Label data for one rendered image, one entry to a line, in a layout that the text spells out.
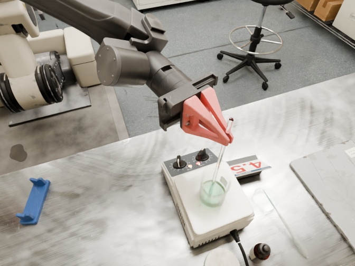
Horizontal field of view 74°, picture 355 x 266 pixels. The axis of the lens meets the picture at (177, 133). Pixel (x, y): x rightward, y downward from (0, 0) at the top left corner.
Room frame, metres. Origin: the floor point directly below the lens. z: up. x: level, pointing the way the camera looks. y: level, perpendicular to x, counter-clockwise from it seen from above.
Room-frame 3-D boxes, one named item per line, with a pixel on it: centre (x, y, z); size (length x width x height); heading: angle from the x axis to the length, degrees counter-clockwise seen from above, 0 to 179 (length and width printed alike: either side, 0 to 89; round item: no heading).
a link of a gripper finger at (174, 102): (0.22, -0.04, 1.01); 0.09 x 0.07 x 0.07; 36
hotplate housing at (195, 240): (0.20, -0.06, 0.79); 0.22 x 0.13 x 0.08; 20
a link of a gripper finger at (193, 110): (0.23, -0.05, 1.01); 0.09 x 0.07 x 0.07; 36
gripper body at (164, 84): (0.28, 0.00, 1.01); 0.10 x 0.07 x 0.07; 126
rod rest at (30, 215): (0.20, 0.32, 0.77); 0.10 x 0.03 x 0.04; 2
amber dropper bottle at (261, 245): (0.09, -0.16, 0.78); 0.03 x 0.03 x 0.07
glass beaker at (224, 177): (0.17, -0.06, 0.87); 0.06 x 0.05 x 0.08; 153
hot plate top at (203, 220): (0.18, -0.07, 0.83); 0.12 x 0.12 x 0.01; 20
